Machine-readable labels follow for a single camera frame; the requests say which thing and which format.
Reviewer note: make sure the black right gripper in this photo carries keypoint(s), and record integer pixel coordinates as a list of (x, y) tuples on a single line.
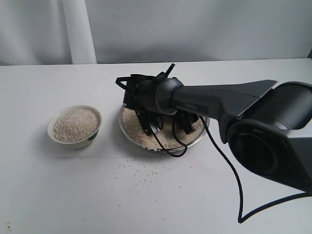
[(140, 95)]

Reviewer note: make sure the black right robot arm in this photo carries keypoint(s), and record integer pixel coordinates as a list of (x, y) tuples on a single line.
[(268, 126)]

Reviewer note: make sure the rice in steel tray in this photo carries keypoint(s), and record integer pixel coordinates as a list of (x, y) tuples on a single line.
[(136, 131)]

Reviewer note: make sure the spilled rice grains on table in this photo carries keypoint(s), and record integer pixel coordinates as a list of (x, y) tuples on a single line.
[(142, 184)]

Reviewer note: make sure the rice in white bowl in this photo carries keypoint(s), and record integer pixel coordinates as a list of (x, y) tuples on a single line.
[(76, 125)]

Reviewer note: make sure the white ceramic bowl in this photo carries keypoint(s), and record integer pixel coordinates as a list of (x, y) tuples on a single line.
[(78, 144)]

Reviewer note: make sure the round steel tray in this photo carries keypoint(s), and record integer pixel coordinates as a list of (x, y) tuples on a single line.
[(136, 141)]

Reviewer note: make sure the white backdrop curtain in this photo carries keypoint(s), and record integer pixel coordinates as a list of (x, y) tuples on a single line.
[(35, 32)]

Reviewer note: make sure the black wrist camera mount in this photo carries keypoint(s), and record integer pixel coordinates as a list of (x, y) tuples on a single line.
[(165, 72)]

